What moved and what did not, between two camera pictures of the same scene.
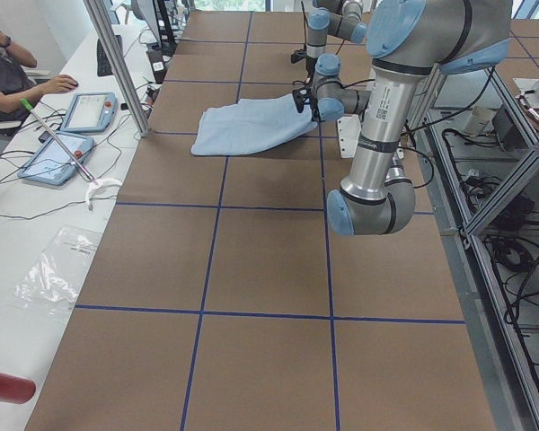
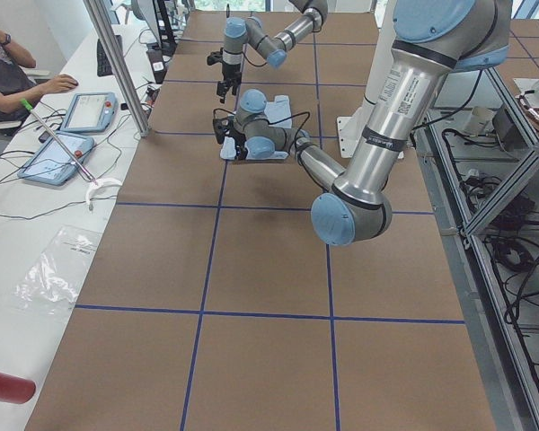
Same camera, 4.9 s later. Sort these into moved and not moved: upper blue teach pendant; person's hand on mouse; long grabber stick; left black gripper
Moved: left black gripper
Not moved: upper blue teach pendant; person's hand on mouse; long grabber stick
